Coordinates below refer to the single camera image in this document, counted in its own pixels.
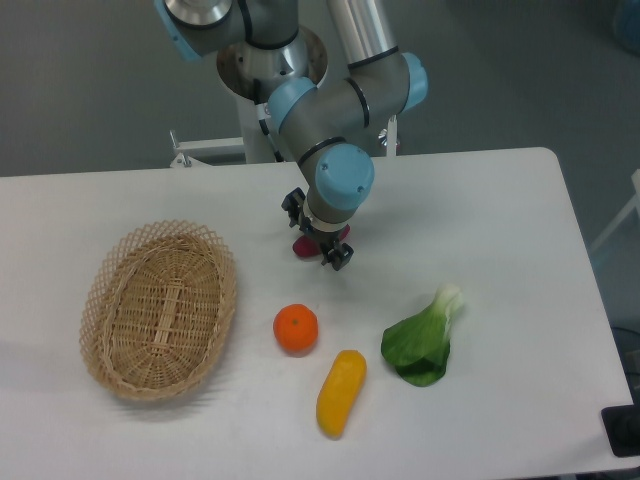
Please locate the purple sweet potato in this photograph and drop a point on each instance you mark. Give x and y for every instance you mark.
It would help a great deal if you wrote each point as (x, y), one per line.
(330, 245)

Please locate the orange tangerine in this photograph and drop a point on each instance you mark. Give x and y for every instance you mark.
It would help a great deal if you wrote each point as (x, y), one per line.
(296, 328)

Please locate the white frame at right edge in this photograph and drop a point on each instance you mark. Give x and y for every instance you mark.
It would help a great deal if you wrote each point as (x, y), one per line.
(631, 206)

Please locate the white metal base frame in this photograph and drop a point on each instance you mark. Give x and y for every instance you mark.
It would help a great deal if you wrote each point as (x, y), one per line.
(188, 154)

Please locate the woven wicker basket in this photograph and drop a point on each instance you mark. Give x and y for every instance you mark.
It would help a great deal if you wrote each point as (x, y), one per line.
(158, 313)

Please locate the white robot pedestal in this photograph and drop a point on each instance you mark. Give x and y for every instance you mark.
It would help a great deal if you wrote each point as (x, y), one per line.
(250, 135)

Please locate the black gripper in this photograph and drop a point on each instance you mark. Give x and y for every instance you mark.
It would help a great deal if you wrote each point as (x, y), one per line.
(293, 205)

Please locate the black device at table edge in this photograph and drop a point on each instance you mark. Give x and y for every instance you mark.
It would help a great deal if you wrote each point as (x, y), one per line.
(622, 428)

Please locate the green bok choy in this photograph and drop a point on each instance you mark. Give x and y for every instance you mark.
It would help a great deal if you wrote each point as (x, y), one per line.
(418, 347)

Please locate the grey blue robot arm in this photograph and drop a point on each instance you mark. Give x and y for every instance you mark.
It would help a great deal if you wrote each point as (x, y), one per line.
(302, 121)

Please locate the yellow corn cob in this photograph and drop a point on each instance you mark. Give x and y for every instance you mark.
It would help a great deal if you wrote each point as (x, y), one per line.
(340, 391)

